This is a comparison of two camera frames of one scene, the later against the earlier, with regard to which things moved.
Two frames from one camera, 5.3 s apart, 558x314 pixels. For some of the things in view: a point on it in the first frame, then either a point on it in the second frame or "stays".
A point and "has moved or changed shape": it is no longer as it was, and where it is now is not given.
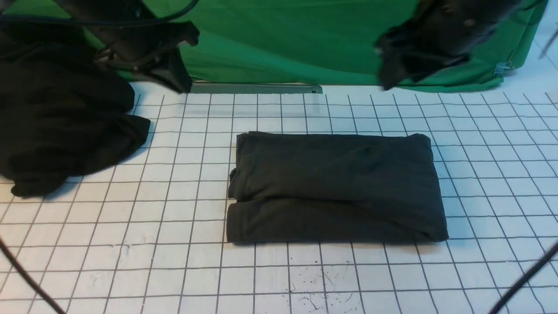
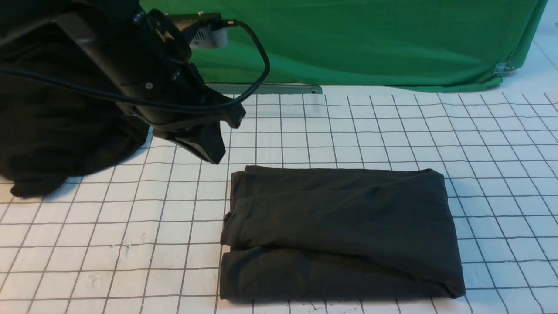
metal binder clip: x=503 y=69 stays
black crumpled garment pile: x=63 y=110 stays
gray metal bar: x=250 y=87 stays
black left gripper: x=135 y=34 to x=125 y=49
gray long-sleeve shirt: x=311 y=187 has moved or changed shape
